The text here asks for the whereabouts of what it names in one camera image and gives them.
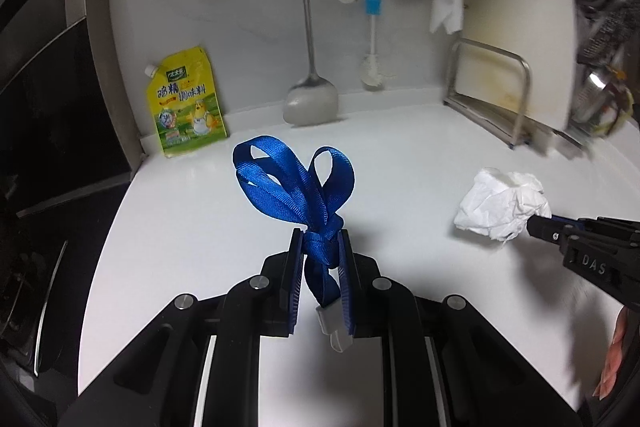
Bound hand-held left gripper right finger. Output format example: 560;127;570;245
336;229;583;427

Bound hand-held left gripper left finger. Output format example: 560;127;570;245
57;228;305;427

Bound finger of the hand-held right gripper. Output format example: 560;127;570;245
550;215;606;229
525;213;571;254

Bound white tissue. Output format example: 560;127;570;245
452;167;552;244

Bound blue lanyard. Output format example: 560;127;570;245
232;135;357;353

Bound person's right hand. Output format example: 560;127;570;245
597;307;628;400

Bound steel cutting board stand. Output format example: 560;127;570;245
442;38;586;152

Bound glass pot lid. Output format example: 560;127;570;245
570;67;621;128

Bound steel spatula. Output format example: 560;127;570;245
282;0;341;128

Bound perforated steel steamer plate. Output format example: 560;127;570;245
575;0;640;68

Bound yellow green seasoning pouch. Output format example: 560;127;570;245
144;46;230;159

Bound white cutting board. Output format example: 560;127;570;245
457;0;581;132

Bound black gas stove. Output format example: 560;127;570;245
0;207;71;378

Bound white bottle brush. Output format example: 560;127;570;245
360;0;386;90

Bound black range hood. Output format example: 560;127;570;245
0;0;138;218

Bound yellow gas hose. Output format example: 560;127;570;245
595;82;637;138

